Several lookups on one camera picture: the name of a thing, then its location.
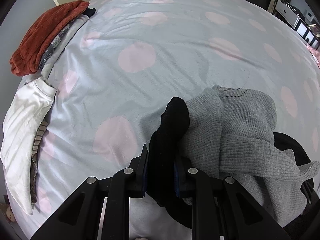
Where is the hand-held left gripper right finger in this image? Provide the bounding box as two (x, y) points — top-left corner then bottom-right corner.
(173, 158), (292, 240)

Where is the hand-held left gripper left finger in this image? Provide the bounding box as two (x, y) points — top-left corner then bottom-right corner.
(31, 144), (150, 240)

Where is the black t-shirt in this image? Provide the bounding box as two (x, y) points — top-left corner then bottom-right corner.
(146, 96), (193, 230)

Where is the grey knit sweater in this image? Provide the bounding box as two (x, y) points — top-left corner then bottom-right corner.
(180, 85), (320, 227)

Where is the striped garment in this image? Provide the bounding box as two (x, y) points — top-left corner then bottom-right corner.
(30, 120), (49, 203)

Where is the dark cloth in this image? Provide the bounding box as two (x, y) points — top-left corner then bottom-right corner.
(274, 132), (315, 205)

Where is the white t-shirt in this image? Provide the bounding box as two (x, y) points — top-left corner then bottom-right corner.
(0, 79), (57, 215)

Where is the bed with pink-dotted sheet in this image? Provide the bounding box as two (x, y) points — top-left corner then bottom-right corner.
(4, 0), (320, 240)

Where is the small beige object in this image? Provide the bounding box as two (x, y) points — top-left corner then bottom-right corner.
(0, 202), (16, 223)

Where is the grey patterned garment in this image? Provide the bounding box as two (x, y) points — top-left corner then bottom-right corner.
(39, 21), (75, 70)

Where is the light grey garment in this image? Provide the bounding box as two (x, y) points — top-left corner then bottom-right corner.
(41, 14), (89, 80)

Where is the orange fleece garment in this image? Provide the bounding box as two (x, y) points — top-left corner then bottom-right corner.
(10, 1), (90, 77)

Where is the pink crumpled cloth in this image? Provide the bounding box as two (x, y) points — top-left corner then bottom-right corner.
(306, 42), (320, 68)

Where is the white shelf cabinet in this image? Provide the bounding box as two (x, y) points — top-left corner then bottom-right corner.
(274, 0), (320, 50)

